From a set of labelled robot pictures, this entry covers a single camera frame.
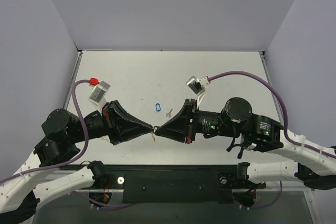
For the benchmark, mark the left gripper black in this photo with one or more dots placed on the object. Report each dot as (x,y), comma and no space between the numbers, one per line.
(110,123)

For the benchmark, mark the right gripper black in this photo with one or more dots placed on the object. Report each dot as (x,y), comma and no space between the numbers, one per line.
(190,120)

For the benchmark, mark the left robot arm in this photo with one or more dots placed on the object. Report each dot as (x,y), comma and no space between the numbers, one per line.
(66,139)

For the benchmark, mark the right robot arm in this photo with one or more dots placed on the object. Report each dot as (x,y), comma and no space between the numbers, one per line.
(309,163)

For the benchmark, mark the small silver key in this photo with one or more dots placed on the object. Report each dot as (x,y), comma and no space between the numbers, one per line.
(168,115)

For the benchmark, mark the blue outlined key tag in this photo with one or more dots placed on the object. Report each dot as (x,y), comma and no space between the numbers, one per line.
(157,107)

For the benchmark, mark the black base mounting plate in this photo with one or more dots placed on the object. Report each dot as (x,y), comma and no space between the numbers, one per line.
(181,183)

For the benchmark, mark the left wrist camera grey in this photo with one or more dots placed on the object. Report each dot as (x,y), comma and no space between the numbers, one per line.
(98,92)

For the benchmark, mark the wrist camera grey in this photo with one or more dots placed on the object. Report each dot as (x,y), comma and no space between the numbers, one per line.
(197,85)
(98,92)

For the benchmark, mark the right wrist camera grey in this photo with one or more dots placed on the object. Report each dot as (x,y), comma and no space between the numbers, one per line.
(197,85)

